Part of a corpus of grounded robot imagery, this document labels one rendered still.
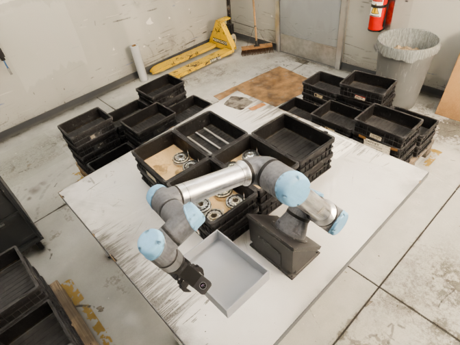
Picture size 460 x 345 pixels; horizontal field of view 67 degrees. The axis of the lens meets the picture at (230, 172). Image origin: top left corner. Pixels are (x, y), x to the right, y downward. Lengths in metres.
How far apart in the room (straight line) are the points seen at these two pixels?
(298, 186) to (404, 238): 1.77
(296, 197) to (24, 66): 3.96
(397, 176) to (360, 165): 0.21
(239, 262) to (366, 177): 1.10
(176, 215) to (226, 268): 0.40
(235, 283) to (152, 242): 0.43
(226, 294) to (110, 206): 1.15
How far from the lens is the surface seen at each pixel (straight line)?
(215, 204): 1.82
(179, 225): 0.97
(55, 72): 4.81
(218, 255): 1.35
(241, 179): 1.19
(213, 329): 1.60
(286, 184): 1.13
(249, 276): 1.29
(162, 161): 2.17
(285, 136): 2.22
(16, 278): 2.43
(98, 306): 2.68
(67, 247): 3.12
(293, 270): 1.64
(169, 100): 3.51
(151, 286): 1.76
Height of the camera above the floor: 2.15
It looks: 42 degrees down
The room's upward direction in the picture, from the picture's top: 8 degrees counter-clockwise
